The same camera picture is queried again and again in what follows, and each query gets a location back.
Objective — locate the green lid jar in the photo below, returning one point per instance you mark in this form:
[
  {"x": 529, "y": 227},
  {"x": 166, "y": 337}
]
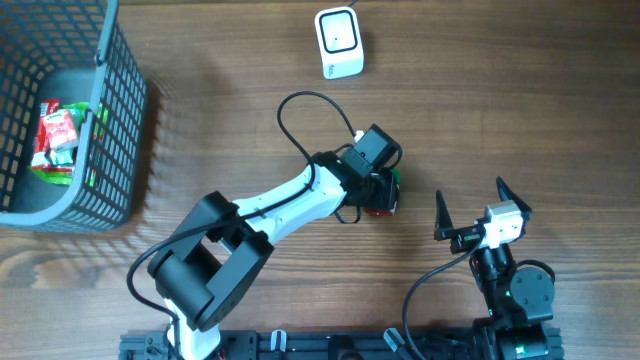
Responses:
[{"x": 384, "y": 194}]

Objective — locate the grey plastic mesh basket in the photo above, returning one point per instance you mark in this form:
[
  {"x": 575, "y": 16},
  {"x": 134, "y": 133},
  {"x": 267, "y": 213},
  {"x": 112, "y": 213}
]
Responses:
[{"x": 72, "y": 51}]

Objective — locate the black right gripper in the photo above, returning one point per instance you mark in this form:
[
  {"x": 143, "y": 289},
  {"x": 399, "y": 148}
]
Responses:
[{"x": 465, "y": 236}]

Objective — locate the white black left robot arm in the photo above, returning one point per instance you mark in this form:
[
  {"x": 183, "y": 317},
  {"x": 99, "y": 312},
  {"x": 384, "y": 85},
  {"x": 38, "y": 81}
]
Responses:
[{"x": 208, "y": 264}]

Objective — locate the green snack packet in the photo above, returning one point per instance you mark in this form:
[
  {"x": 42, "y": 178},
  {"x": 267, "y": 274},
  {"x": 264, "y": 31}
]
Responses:
[{"x": 58, "y": 167}]

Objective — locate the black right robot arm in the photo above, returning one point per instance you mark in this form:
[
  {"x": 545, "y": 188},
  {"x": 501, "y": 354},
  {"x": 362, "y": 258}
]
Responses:
[{"x": 518, "y": 295}]

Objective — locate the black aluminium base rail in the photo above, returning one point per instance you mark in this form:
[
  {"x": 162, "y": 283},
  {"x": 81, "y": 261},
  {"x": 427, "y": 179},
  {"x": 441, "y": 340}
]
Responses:
[{"x": 449, "y": 343}]

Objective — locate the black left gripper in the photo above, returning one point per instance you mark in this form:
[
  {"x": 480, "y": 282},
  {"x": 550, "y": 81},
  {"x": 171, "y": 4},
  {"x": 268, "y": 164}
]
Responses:
[{"x": 382, "y": 195}]

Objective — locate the white barcode scanner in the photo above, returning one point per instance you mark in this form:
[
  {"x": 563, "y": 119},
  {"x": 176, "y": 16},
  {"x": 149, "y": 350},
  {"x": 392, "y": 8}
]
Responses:
[{"x": 339, "y": 42}]

